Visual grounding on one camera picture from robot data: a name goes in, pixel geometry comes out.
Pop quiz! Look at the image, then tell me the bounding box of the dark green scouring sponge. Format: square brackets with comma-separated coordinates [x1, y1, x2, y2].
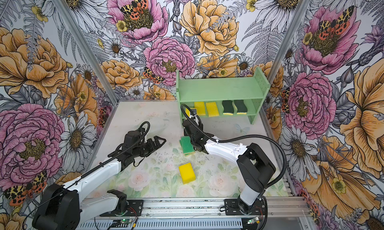
[222, 100, 235, 116]
[234, 100, 248, 115]

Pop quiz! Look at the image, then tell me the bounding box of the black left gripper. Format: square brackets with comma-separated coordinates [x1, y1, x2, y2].
[132, 136, 166, 158]

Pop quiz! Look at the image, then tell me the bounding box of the aluminium rail frame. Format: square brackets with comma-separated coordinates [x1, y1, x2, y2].
[75, 197, 316, 230]

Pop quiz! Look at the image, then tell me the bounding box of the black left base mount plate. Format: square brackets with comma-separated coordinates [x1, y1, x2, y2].
[100, 200, 144, 217]

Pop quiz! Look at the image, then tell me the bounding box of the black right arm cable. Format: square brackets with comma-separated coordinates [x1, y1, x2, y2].
[179, 103, 288, 189]

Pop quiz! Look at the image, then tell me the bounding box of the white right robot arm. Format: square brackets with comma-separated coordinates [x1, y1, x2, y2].
[182, 119, 281, 214]

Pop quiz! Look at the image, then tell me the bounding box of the yellow sponge lying alone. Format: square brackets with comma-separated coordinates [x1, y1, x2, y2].
[179, 163, 196, 184]

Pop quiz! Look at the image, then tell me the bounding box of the green-yellow sponge in stack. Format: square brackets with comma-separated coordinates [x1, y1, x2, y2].
[182, 146, 195, 157]

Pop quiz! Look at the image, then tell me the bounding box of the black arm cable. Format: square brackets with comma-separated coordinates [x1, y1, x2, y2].
[179, 103, 288, 189]
[20, 121, 151, 230]

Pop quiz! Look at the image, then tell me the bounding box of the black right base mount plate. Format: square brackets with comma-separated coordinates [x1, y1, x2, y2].
[224, 198, 268, 216]

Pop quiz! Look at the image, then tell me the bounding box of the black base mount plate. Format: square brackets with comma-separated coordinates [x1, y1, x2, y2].
[100, 200, 144, 217]
[224, 198, 268, 216]

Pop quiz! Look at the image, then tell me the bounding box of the green metal shelf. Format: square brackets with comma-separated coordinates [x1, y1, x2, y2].
[176, 66, 271, 125]

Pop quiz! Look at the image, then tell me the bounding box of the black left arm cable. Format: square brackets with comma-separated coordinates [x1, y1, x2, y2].
[20, 121, 151, 230]

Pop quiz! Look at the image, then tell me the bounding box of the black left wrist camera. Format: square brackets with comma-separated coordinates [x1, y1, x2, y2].
[122, 131, 141, 151]

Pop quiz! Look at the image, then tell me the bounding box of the yellow sponge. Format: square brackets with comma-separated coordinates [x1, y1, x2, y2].
[206, 102, 220, 118]
[185, 108, 192, 118]
[194, 102, 207, 117]

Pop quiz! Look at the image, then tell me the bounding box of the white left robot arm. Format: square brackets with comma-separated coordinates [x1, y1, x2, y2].
[32, 136, 166, 230]

